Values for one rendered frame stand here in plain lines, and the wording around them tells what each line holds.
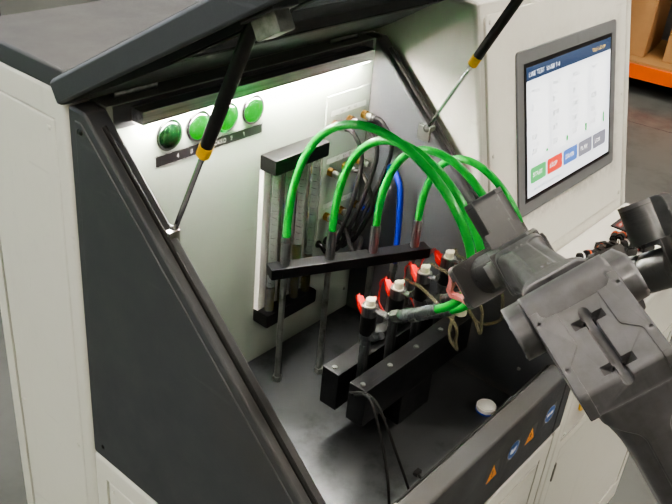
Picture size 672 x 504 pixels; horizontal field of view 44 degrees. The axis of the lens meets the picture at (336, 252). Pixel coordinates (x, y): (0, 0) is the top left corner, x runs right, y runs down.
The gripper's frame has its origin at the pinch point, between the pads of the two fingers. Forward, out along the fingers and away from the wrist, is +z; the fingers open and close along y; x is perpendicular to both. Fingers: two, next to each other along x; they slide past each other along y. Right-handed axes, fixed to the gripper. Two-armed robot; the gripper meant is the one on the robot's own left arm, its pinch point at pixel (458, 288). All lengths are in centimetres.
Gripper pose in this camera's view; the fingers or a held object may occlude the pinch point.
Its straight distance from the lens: 129.7
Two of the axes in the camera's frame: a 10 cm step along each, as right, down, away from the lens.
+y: -8.1, 4.1, -4.2
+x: 4.8, 8.7, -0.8
